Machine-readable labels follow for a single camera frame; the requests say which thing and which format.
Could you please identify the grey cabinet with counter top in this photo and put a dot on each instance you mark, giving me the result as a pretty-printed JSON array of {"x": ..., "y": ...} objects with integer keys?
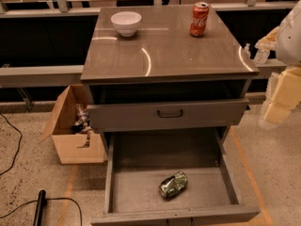
[{"x": 162, "y": 63}]

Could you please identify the small clear pump bottle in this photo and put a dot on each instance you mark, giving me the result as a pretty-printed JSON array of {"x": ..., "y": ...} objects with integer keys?
[{"x": 247, "y": 49}]

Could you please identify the closed grey top drawer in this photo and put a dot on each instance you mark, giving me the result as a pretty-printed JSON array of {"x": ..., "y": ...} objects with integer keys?
[{"x": 161, "y": 116}]

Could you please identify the crumpled items in box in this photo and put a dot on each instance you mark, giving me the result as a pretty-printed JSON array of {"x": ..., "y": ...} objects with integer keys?
[{"x": 82, "y": 125}]

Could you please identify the white ceramic bowl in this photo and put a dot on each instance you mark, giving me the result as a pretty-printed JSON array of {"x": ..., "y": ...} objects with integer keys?
[{"x": 126, "y": 22}]

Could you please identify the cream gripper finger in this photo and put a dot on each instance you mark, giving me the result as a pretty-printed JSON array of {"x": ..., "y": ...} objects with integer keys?
[
  {"x": 282, "y": 96},
  {"x": 268, "y": 42}
]

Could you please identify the black power strip with cable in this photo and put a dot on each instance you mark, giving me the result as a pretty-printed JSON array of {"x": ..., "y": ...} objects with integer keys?
[{"x": 40, "y": 202}]

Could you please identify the open grey middle drawer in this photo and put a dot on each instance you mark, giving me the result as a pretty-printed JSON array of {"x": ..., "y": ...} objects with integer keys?
[{"x": 138, "y": 162}]

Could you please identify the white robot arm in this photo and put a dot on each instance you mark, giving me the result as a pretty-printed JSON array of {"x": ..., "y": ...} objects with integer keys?
[{"x": 288, "y": 43}]

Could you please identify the green soda can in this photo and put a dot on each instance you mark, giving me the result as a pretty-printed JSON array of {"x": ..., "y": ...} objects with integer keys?
[{"x": 173, "y": 185}]

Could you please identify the cardboard box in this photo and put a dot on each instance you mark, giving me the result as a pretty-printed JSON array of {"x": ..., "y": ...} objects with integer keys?
[{"x": 71, "y": 147}]

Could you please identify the clear sanitizer pump bottle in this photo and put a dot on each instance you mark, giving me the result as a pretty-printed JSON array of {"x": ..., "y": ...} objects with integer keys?
[{"x": 261, "y": 55}]

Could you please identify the red cola can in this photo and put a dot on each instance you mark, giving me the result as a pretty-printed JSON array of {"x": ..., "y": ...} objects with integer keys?
[{"x": 199, "y": 19}]

